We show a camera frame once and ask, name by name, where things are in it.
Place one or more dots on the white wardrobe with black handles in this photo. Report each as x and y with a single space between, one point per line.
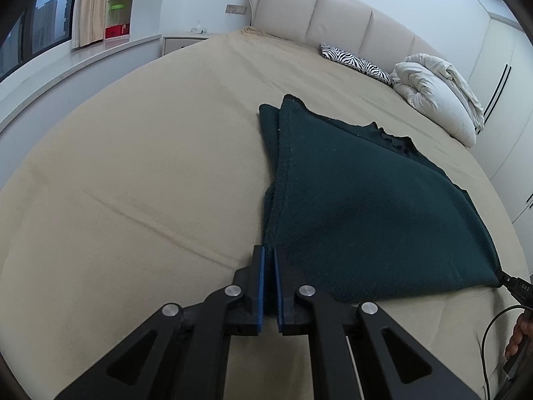
502 80

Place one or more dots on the wall switch panel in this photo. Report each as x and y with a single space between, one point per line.
236 9

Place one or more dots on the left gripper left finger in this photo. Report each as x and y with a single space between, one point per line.
180 352

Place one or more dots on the red box on shelf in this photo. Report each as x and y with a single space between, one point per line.
116 31

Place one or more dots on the beige bed sheet mattress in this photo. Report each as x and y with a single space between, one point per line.
151 192

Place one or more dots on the dark framed window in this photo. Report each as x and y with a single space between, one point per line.
43 25

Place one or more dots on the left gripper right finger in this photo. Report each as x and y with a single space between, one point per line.
357 351

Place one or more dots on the white folded duvet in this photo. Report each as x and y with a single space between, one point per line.
436 89

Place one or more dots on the cream padded headboard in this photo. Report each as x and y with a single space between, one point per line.
347 24

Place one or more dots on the green item on shelf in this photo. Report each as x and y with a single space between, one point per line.
117 7

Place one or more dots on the person's right hand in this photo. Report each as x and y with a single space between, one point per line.
523 328

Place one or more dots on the white bedside table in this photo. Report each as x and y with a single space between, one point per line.
176 42

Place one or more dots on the zebra print pillow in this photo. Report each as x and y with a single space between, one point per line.
353 62

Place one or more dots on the beige curtain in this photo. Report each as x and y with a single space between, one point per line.
88 22

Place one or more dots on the dark green knit sweater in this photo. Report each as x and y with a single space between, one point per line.
364 214

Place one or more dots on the white window sill ledge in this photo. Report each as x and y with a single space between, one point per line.
22 87

